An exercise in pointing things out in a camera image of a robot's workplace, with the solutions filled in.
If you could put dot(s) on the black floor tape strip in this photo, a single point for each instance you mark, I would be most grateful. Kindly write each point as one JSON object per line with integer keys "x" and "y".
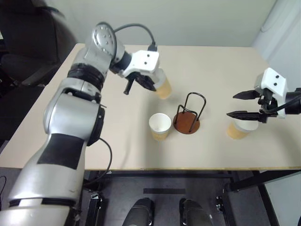
{"x": 163, "y": 191}

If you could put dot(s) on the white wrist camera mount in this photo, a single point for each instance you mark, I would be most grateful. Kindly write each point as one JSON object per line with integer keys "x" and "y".
{"x": 274, "y": 81}
{"x": 143, "y": 60}

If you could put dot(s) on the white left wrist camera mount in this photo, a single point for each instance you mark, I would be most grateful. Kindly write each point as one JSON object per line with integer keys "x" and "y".
{"x": 143, "y": 60}

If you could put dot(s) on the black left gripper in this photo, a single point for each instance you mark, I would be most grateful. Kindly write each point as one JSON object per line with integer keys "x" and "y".
{"x": 141, "y": 78}

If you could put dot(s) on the black metal table frame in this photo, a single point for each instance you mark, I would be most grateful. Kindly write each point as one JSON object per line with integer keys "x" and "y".
{"x": 211, "y": 175}

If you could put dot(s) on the black office chair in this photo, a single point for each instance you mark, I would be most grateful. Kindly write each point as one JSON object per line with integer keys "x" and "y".
{"x": 30, "y": 40}

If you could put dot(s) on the dark rounded robot foot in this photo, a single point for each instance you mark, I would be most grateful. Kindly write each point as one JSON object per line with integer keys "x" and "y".
{"x": 194, "y": 213}
{"x": 140, "y": 213}

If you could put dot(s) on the brown and white paper cup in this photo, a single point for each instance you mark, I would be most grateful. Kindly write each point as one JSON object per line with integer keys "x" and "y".
{"x": 160, "y": 128}
{"x": 237, "y": 133}
{"x": 164, "y": 88}

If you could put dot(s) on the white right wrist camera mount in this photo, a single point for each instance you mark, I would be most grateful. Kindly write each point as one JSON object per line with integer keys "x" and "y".
{"x": 274, "y": 81}

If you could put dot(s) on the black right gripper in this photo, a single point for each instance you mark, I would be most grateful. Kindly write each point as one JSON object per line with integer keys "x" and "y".
{"x": 266, "y": 103}

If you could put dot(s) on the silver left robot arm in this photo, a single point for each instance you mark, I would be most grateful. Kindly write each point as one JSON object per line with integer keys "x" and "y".
{"x": 70, "y": 122}

